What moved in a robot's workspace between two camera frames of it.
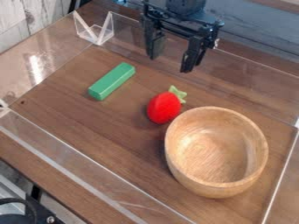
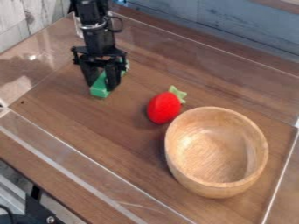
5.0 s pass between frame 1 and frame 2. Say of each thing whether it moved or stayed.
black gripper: moved
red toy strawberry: stayed
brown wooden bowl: stayed
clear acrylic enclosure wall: stayed
